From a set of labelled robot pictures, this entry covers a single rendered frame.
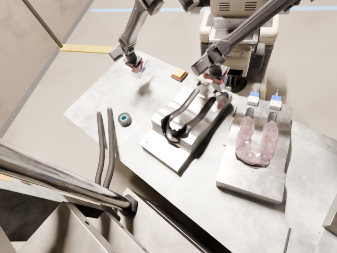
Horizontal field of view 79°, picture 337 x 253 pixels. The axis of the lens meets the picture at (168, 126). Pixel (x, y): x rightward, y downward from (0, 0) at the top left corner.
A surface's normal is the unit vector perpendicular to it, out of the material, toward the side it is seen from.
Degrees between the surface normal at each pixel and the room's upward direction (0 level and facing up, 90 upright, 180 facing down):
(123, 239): 0
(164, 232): 0
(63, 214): 0
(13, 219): 90
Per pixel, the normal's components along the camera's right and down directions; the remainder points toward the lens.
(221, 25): -0.26, 0.87
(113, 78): -0.18, -0.47
